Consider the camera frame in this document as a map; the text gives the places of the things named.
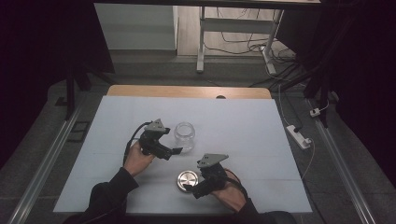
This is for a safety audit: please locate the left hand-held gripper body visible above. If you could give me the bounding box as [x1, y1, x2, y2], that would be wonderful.
[138, 118, 174, 161]

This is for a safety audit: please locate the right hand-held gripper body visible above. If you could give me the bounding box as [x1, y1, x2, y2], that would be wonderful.
[192, 152, 230, 193]

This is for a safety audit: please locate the round silver metal lid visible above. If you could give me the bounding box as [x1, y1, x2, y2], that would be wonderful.
[176, 169, 200, 193]

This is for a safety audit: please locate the clear glass jar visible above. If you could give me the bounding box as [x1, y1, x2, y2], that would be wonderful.
[173, 121, 197, 154]

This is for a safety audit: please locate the person's left hand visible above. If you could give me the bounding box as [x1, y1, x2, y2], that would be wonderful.
[122, 140, 156, 178]

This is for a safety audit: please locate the person's right hand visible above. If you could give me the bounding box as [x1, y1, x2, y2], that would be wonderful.
[211, 169, 248, 213]

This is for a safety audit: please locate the white power strip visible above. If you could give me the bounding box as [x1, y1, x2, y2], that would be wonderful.
[286, 124, 313, 150]

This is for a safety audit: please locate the black metal stand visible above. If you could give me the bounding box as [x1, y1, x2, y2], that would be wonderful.
[55, 59, 110, 121]

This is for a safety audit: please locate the black curtain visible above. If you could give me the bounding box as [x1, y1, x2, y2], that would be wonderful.
[276, 0, 396, 188]
[0, 0, 116, 171]

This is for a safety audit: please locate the red and black gripper cable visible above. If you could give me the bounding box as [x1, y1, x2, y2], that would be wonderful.
[223, 167, 250, 200]

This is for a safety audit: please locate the white metal desk frame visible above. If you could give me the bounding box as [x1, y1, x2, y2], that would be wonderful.
[195, 6, 285, 76]

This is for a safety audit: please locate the aluminium floor rail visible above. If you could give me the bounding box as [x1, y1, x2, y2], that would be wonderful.
[306, 98, 378, 224]
[6, 102, 86, 224]

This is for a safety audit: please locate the tangle of black floor cables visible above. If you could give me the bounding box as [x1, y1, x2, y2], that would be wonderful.
[204, 7, 298, 64]

